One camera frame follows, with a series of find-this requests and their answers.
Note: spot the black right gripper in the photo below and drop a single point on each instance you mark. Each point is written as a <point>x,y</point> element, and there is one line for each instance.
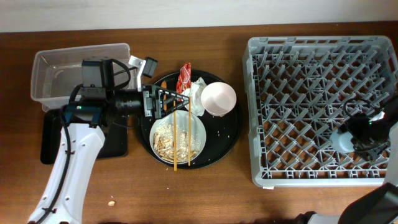
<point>354,122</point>

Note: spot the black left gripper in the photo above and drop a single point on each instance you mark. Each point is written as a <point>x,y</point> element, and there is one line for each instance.
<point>153,104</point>

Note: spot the blue plastic cup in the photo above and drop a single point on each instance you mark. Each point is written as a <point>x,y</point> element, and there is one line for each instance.
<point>341,141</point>

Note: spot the pink bowl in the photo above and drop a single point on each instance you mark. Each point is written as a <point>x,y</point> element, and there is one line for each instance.
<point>218,98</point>

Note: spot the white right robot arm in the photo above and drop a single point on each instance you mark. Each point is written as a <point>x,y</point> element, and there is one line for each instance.
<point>380,205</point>

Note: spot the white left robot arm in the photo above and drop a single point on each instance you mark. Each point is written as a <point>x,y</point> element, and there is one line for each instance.
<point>92,108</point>

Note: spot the grey dishwasher rack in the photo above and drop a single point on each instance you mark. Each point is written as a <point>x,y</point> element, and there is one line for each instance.
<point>299,90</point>

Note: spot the orange carrot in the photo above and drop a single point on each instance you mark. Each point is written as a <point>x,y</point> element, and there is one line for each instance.
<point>164,85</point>

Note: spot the red snack wrapper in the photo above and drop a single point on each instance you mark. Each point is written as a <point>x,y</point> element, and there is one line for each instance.
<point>184,79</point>

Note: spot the crumpled white napkin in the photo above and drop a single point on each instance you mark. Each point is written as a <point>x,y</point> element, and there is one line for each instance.
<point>195,91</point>

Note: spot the white plate with food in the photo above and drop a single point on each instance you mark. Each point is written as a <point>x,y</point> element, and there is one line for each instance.
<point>161,138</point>

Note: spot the round black tray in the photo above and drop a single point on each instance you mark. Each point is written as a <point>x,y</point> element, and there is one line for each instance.
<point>222,133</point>

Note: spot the black rectangular tray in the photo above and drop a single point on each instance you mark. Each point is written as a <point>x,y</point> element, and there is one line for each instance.
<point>115,144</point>

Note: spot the clear plastic bin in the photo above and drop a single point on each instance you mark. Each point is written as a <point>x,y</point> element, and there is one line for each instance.
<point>55,73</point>

